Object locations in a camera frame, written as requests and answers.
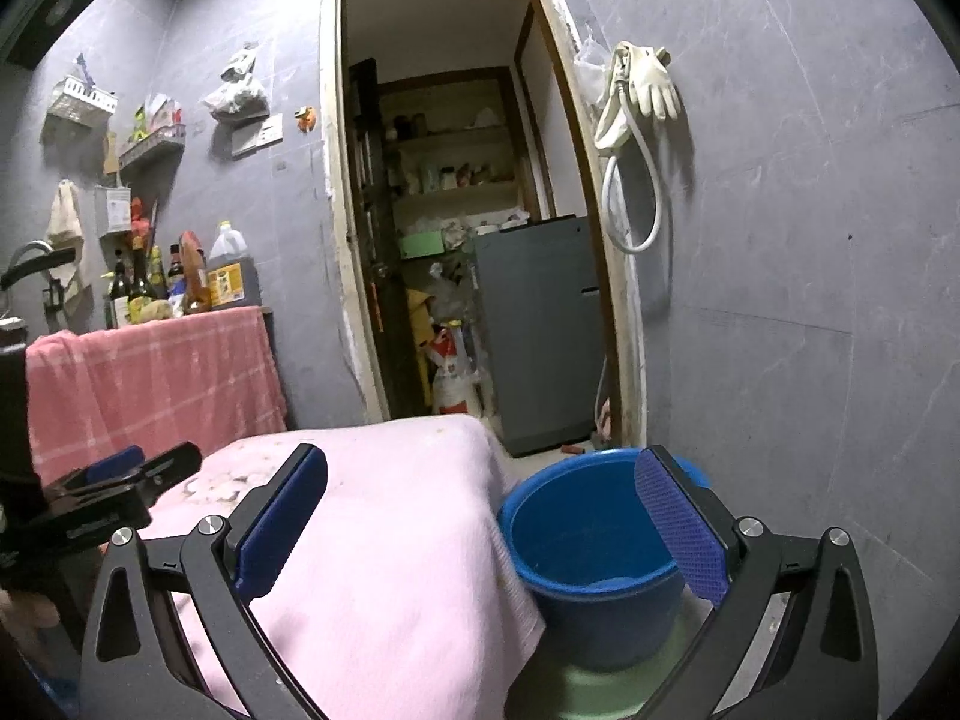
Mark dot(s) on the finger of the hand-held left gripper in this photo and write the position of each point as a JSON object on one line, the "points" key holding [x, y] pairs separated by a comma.
{"points": [[112, 465], [172, 463]]}

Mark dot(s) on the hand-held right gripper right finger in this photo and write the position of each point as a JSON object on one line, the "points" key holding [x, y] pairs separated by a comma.
{"points": [[679, 517]]}

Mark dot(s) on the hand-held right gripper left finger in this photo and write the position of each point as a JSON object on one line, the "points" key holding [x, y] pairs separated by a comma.
{"points": [[281, 517]]}

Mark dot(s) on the blue plastic bucket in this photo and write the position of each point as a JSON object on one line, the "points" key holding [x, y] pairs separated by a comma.
{"points": [[592, 615]]}

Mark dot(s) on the person's left hand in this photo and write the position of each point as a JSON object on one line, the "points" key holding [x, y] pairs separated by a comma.
{"points": [[30, 611]]}

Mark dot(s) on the pink checked towel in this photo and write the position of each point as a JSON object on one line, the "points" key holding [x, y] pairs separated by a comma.
{"points": [[165, 382]]}

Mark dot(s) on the pink floral table cloth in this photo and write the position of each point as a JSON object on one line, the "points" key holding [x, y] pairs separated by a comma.
{"points": [[390, 555]]}

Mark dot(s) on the metal faucet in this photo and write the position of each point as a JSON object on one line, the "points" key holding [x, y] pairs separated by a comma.
{"points": [[51, 300]]}

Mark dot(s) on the cooking oil jug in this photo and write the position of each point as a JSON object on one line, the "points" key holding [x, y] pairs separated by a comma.
{"points": [[232, 277]]}

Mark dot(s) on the white and red sack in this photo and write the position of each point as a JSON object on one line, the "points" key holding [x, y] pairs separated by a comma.
{"points": [[454, 379]]}

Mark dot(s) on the beige hanging rag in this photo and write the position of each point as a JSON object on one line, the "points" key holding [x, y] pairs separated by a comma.
{"points": [[66, 225]]}

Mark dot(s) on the white utensil holder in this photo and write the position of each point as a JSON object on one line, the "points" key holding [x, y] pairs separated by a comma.
{"points": [[116, 210]]}

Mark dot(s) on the green box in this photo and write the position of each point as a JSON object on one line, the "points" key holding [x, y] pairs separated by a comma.
{"points": [[421, 244]]}

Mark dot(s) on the hanging clear plastic bag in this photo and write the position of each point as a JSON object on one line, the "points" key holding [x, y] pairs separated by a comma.
{"points": [[236, 94]]}

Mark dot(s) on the wooden storage shelf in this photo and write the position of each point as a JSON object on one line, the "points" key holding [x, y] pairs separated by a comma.
{"points": [[450, 135]]}

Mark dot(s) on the cream rubber gloves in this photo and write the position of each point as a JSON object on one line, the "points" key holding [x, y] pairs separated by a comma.
{"points": [[656, 82]]}

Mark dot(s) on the black range hood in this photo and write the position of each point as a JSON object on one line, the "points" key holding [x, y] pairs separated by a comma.
{"points": [[52, 0]]}

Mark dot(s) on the wooden door frame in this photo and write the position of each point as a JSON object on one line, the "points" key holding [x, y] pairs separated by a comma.
{"points": [[334, 202]]}

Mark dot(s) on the white wall shelf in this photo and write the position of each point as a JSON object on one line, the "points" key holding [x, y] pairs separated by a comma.
{"points": [[154, 146]]}

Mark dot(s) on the white wall socket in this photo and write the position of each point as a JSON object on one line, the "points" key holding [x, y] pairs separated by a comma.
{"points": [[259, 136]]}

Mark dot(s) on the white wall basket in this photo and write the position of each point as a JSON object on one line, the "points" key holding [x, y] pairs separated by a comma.
{"points": [[82, 99]]}

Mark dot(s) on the orange wall hook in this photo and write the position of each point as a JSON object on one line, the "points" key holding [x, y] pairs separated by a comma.
{"points": [[306, 117]]}

